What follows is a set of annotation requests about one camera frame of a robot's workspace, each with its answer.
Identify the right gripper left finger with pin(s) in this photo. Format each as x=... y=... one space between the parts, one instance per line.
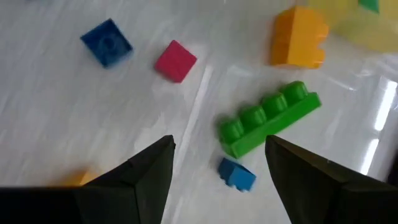
x=130 y=193

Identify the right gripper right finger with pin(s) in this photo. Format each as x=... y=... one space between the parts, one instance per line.
x=317 y=193

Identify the yellow two-stud block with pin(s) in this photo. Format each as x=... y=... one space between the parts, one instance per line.
x=82 y=179
x=298 y=37

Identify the small blue block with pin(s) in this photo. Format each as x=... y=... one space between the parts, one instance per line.
x=237 y=175

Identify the long green four-stud block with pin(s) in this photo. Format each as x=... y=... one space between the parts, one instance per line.
x=267 y=124

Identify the red block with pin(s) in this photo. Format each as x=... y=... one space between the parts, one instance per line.
x=175 y=61

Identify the dark blue square block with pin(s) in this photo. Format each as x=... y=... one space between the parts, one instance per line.
x=107 y=43

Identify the yellow translucent container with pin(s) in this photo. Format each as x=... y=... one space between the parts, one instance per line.
x=357 y=31

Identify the small green block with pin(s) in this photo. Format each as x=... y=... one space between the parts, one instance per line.
x=370 y=4

